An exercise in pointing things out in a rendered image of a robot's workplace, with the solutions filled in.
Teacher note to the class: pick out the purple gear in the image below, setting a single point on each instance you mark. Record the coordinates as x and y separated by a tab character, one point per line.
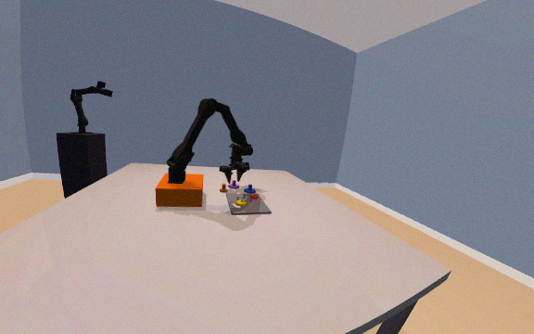
233	185

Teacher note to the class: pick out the blue gear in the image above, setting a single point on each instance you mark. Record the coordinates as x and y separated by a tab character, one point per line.
249	190

